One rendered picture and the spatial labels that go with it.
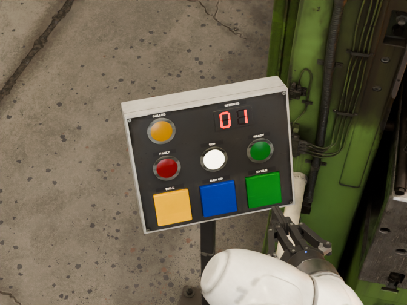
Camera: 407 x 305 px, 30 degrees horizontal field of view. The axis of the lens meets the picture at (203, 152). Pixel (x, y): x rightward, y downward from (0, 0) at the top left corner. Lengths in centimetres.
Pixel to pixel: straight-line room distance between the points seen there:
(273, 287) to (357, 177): 100
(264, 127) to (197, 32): 175
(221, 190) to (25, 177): 142
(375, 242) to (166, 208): 61
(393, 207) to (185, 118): 57
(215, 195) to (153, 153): 17
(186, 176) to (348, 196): 71
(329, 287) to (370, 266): 87
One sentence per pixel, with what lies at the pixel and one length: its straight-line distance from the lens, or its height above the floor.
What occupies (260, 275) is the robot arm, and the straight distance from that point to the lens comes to 115.
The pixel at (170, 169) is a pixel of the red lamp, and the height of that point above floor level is 109.
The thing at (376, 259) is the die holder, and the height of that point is 61.
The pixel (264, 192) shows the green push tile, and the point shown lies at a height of 101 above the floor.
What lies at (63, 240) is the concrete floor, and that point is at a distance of 277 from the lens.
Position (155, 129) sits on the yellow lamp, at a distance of 154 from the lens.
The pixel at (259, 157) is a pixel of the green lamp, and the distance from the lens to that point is 161.
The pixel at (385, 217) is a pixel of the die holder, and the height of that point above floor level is 83.
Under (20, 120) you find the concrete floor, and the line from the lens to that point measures 309.
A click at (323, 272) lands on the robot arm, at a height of 124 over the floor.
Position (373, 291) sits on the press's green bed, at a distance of 224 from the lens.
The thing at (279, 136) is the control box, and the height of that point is 111.
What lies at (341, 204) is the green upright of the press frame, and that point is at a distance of 223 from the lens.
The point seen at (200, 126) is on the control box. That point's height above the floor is 116.
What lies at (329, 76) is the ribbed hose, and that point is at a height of 109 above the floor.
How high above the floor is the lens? 241
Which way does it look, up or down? 56 degrees down
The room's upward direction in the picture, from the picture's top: straight up
